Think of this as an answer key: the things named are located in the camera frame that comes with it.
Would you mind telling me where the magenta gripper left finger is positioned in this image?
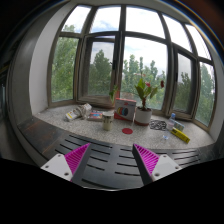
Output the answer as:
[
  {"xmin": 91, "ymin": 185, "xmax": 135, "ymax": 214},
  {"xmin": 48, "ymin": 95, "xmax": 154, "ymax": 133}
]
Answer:
[{"xmin": 42, "ymin": 143, "xmax": 90, "ymax": 183}]

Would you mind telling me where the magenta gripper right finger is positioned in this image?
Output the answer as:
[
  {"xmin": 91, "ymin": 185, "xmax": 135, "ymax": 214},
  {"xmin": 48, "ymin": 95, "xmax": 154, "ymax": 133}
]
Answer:
[{"xmin": 132, "ymin": 144, "xmax": 181, "ymax": 185}]

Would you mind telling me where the clear plastic water bottle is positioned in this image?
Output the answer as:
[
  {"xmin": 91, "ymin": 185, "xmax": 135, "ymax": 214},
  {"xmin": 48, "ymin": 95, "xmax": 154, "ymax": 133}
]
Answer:
[{"xmin": 163, "ymin": 113, "xmax": 176, "ymax": 140}]

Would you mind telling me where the black slatted cover panel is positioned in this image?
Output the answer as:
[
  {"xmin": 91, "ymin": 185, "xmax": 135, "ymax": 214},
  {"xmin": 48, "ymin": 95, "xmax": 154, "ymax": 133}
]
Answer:
[{"xmin": 41, "ymin": 130, "xmax": 224, "ymax": 191}]

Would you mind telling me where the patterned metal trivet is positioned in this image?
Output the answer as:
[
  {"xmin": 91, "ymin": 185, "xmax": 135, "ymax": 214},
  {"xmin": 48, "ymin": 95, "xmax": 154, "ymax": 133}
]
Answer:
[{"xmin": 149, "ymin": 120, "xmax": 166, "ymax": 131}]

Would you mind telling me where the yellow box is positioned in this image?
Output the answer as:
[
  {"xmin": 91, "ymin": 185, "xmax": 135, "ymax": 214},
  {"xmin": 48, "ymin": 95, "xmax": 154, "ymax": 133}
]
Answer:
[{"xmin": 171, "ymin": 128, "xmax": 190, "ymax": 143}]

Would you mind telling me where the red round coaster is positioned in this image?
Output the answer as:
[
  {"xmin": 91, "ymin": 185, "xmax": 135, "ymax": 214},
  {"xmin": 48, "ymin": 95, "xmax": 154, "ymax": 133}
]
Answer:
[{"xmin": 122, "ymin": 128, "xmax": 133, "ymax": 134}]

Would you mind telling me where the small green card box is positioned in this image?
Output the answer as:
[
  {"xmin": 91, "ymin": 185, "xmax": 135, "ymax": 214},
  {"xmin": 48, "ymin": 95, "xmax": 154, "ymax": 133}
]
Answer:
[{"xmin": 174, "ymin": 121, "xmax": 185, "ymax": 131}]

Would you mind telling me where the potted plant in white pot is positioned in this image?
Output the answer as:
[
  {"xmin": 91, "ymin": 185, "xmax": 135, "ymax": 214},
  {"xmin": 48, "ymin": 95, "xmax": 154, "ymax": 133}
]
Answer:
[{"xmin": 134, "ymin": 78, "xmax": 164, "ymax": 126}]

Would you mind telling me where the white plastic package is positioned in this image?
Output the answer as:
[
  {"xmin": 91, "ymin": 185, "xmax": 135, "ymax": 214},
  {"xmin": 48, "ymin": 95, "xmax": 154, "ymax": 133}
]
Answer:
[{"xmin": 66, "ymin": 103, "xmax": 92, "ymax": 121}]

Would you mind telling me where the colourful flat packet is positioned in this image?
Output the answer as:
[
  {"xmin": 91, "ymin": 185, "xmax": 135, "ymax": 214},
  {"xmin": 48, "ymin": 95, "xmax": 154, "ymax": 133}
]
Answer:
[{"xmin": 87, "ymin": 112, "xmax": 103, "ymax": 121}]

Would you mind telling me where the white ceramic cup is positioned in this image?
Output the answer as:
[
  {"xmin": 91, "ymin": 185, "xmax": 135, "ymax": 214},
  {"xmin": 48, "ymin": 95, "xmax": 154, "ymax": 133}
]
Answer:
[{"xmin": 103, "ymin": 112, "xmax": 114, "ymax": 131}]

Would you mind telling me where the red filament box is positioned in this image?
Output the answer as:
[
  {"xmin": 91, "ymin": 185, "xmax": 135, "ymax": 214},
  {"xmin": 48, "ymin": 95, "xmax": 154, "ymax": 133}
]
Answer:
[{"xmin": 114, "ymin": 98, "xmax": 136, "ymax": 121}]

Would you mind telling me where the brown window frame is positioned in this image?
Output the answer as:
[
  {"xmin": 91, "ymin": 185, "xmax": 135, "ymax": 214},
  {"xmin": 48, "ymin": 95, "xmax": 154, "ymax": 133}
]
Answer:
[{"xmin": 48, "ymin": 3, "xmax": 216, "ymax": 129}]

